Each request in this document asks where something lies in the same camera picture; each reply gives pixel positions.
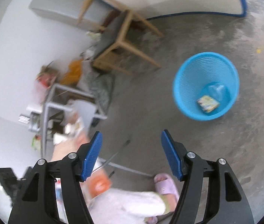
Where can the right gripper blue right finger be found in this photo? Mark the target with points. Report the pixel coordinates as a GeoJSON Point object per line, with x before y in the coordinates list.
{"type": "Point", "coordinates": [171, 154]}

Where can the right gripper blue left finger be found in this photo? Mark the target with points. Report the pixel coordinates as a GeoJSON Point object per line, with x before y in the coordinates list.
{"type": "Point", "coordinates": [92, 155]}

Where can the small colourful snack packet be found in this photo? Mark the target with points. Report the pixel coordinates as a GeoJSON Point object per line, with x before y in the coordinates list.
{"type": "Point", "coordinates": [207, 103]}

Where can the clear plastic cup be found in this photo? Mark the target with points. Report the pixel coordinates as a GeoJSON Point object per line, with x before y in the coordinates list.
{"type": "Point", "coordinates": [217, 91]}

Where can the blue plastic trash basket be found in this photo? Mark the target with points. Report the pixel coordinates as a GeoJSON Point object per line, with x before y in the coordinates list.
{"type": "Point", "coordinates": [192, 79]}

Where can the pink slipper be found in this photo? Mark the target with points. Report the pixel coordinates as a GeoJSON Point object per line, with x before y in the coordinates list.
{"type": "Point", "coordinates": [165, 185]}

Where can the white metal shelf table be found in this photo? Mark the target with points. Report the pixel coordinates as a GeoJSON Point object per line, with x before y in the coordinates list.
{"type": "Point", "coordinates": [94, 110]}

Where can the yellow plastic bag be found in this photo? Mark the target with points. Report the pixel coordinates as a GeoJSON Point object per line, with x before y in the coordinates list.
{"type": "Point", "coordinates": [74, 73]}

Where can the wooden chair black seat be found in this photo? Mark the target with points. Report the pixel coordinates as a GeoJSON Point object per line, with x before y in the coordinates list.
{"type": "Point", "coordinates": [118, 38]}

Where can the grey refrigerator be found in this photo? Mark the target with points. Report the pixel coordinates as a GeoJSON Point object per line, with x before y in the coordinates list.
{"type": "Point", "coordinates": [68, 11]}

